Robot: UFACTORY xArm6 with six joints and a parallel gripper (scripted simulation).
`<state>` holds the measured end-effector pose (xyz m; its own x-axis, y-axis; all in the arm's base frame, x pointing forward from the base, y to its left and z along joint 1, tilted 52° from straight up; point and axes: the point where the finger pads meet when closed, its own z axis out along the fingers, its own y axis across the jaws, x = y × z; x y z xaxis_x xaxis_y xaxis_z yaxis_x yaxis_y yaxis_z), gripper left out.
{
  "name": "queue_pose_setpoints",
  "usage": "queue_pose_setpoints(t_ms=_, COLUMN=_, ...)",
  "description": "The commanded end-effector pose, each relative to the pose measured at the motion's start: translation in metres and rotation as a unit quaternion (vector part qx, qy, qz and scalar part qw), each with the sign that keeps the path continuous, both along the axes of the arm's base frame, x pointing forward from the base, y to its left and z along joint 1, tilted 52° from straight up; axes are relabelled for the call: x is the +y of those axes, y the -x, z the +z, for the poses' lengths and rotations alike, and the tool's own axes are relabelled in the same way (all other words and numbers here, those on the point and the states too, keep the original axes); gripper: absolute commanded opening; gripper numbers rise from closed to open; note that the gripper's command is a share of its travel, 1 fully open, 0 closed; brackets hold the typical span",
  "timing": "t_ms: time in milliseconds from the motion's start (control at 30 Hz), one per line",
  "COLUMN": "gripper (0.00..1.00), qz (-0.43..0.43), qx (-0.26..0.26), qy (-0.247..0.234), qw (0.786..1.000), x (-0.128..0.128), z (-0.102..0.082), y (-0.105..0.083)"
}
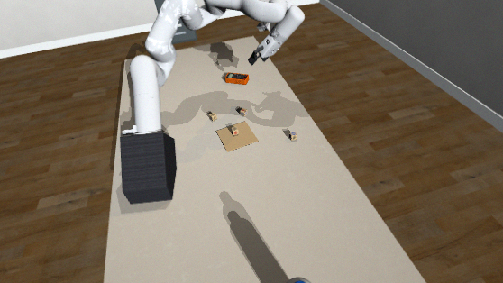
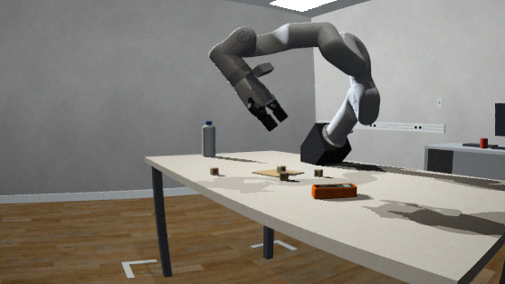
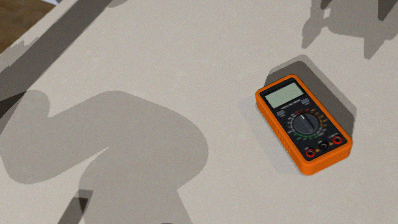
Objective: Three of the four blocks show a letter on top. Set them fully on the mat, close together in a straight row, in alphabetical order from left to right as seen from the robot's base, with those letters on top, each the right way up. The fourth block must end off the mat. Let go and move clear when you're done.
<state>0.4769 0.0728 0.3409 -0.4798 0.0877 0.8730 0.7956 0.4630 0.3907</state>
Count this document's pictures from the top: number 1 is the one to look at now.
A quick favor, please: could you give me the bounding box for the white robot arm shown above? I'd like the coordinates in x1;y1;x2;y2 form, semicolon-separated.
123;0;305;136

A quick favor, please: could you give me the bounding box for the tan flat square mat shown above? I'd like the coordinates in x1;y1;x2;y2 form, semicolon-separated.
216;122;258;152

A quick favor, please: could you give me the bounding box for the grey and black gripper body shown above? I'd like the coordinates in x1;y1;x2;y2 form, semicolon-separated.
257;32;284;58

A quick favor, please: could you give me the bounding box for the grey bottle with blue cap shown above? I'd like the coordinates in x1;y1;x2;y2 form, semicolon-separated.
287;277;311;283

